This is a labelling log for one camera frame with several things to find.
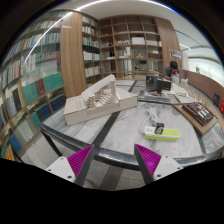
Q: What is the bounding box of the white power strip cable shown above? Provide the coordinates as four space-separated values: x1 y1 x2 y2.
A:
139 106 160 134

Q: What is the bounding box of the wooden model base board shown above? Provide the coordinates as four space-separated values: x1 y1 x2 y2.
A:
173 103 217 136

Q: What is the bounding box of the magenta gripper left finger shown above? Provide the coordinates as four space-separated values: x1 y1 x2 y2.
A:
46 145 95 186

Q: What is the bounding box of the glass-front bookcase with books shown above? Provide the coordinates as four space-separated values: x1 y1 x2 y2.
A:
0 9 101 160

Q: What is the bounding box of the dark brown architectural model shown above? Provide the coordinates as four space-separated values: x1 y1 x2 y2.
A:
182 102 214 126

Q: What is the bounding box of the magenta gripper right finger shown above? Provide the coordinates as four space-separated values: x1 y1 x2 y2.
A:
134 144 182 184

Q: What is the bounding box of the round marble table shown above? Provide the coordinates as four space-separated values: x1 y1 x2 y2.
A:
39 78 224 172

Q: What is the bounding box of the green white power strip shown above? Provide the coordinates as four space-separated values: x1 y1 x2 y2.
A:
144 126 180 141

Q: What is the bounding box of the seated person in grey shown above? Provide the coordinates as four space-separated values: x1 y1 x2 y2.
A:
164 61 181 80

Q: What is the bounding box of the black model on table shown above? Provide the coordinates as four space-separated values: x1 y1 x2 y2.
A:
146 75 171 93

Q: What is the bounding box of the wooden display shelving unit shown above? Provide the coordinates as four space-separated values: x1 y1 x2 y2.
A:
99 15 163 79

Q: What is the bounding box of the black charger plug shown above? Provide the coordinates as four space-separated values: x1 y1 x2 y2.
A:
155 123 164 134

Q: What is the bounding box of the white architectural building model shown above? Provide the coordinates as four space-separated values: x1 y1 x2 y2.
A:
64 74 137 126

